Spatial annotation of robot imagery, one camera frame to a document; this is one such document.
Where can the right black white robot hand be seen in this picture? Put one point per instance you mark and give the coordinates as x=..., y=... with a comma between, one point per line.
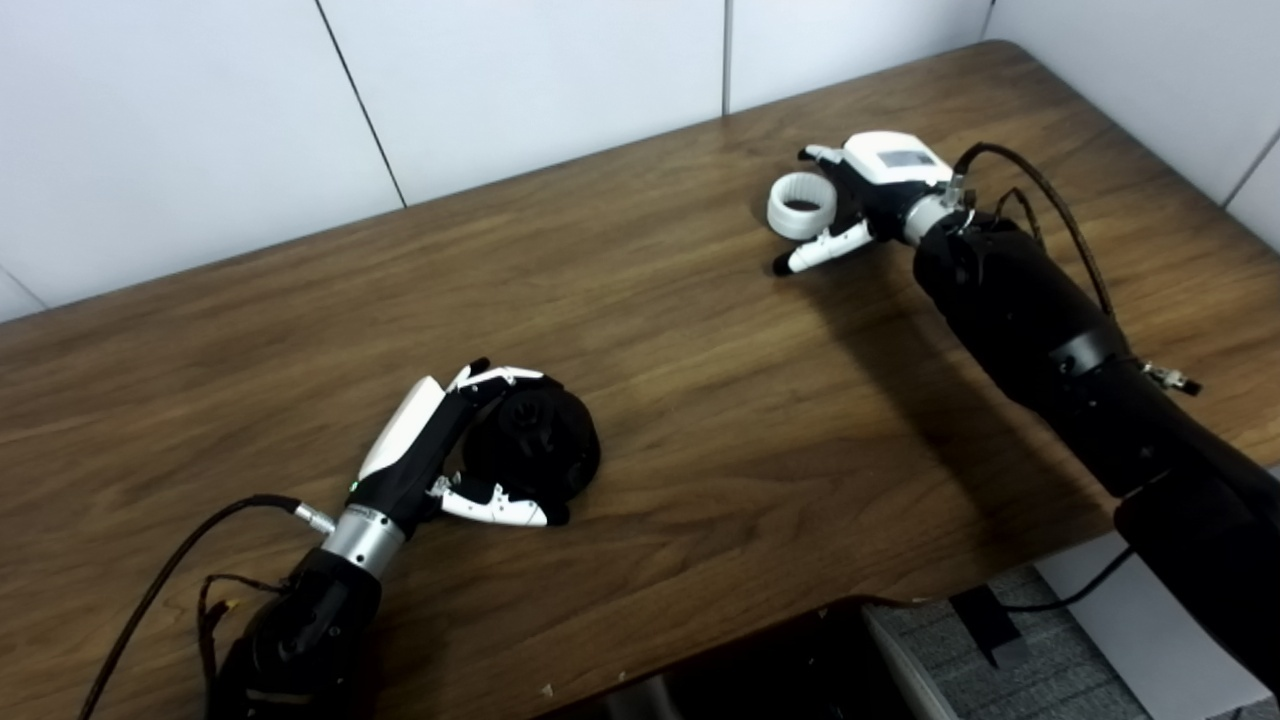
x=880, y=180

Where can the black floor tape strip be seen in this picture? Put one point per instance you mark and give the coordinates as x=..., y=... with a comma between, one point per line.
x=990, y=625

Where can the white cabinet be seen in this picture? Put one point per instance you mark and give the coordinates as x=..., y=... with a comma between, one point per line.
x=1130, y=640

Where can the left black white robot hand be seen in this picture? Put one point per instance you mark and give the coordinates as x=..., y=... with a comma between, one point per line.
x=410, y=450

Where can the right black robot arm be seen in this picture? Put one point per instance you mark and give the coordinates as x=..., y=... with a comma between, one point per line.
x=1050, y=330

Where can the round black plastic part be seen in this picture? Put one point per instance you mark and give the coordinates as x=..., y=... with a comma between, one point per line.
x=550, y=440

